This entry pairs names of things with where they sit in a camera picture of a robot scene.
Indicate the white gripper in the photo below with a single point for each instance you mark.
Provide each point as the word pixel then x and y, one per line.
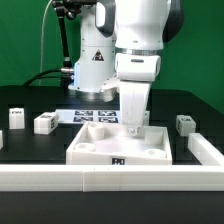
pixel 134 75

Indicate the white square tabletop part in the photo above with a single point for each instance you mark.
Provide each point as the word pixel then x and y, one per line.
pixel 112 144

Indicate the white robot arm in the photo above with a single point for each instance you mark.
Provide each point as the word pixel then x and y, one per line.
pixel 121 44

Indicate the white sheet with tags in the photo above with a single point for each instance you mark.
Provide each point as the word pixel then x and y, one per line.
pixel 75 116

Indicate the white obstacle fence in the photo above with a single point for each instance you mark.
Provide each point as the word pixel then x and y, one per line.
pixel 112 178

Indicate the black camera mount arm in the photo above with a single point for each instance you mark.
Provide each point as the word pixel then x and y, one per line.
pixel 68 9

